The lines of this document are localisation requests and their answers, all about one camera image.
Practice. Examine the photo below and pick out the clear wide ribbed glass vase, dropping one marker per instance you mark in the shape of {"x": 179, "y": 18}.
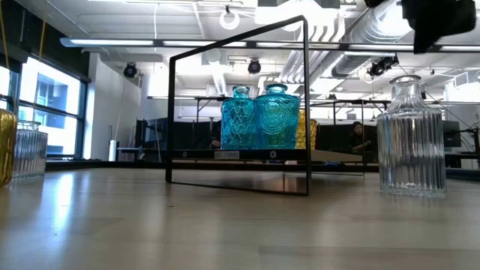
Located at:
{"x": 33, "y": 153}

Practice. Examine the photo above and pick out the black metal table frame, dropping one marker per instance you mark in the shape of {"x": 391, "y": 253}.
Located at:
{"x": 93, "y": 164}

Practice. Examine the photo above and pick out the wooden shelf with black frame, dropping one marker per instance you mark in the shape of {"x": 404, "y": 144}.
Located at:
{"x": 307, "y": 93}

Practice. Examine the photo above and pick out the person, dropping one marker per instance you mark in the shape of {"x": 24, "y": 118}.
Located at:
{"x": 358, "y": 131}
{"x": 214, "y": 143}

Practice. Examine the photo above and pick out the long ceiling light bar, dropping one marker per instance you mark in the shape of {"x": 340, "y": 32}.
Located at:
{"x": 112, "y": 42}

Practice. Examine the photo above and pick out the blue emblem-embossed glass vase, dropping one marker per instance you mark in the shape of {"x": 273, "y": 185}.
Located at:
{"x": 277, "y": 123}

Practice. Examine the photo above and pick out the yellow glass vase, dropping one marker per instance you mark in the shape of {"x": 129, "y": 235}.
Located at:
{"x": 7, "y": 150}
{"x": 314, "y": 135}

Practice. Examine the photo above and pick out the black computer monitor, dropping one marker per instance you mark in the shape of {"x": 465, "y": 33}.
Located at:
{"x": 453, "y": 133}

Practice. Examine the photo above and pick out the large window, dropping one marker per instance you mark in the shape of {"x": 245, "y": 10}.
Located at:
{"x": 48, "y": 93}

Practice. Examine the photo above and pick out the silver ventilation duct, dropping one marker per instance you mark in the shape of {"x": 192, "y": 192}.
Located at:
{"x": 375, "y": 26}

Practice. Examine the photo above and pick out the blue diamond-pattern glass vase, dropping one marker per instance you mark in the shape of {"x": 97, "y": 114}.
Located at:
{"x": 238, "y": 123}

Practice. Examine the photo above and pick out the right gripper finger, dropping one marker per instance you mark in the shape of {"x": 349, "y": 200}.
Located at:
{"x": 423, "y": 42}

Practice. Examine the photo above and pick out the white cylinder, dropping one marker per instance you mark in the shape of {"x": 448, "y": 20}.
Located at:
{"x": 113, "y": 150}

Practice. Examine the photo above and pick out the black background stand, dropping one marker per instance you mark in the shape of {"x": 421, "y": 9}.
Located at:
{"x": 476, "y": 142}

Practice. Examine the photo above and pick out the clear ribbed glass bottle vase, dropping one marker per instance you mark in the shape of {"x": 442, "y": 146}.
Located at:
{"x": 410, "y": 150}

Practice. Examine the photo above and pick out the black ceiling spotlight cluster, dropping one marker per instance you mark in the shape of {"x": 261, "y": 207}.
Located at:
{"x": 378, "y": 68}

